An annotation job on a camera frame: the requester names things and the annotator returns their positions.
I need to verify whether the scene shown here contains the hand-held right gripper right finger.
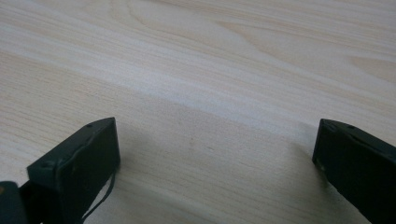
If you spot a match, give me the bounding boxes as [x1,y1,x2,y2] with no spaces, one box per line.
[312,118,396,224]

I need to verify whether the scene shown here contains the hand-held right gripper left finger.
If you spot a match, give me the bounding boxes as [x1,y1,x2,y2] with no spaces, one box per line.
[19,117,121,224]

